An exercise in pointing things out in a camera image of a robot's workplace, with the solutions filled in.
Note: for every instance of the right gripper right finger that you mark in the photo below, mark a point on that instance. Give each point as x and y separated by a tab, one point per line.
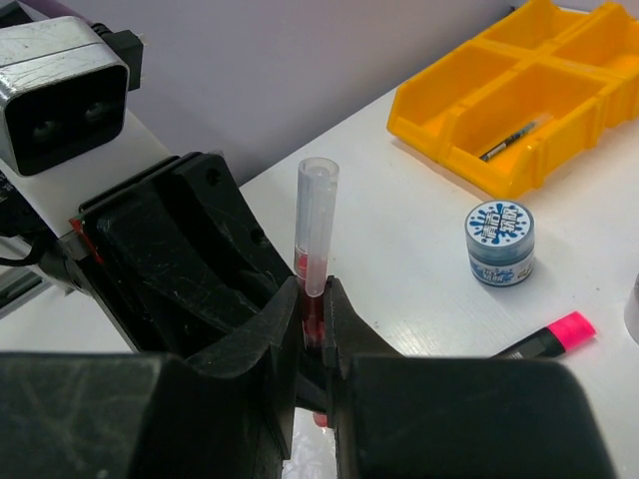
407	417

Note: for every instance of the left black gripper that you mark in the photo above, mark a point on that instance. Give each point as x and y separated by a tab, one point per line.
198	281

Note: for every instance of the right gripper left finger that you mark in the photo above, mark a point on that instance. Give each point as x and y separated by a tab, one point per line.
225	412

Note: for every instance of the red pen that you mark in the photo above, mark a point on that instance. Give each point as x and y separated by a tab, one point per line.
312	308

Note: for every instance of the clear red-pen cap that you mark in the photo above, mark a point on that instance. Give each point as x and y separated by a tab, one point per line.
317	188

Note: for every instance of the blue-lidded round jar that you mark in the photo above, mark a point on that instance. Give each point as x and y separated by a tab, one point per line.
500	241

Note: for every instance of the clear tape roll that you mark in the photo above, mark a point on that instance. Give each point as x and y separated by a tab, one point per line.
631	312

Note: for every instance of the blue pen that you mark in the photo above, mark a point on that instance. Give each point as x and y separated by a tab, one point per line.
512	138

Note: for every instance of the pink highlighter marker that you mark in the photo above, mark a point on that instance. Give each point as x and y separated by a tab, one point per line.
561	336

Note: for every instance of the yellow four-compartment plastic bin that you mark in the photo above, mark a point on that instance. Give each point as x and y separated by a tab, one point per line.
582	68

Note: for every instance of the metal base rail plate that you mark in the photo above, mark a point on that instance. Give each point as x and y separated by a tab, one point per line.
20	284

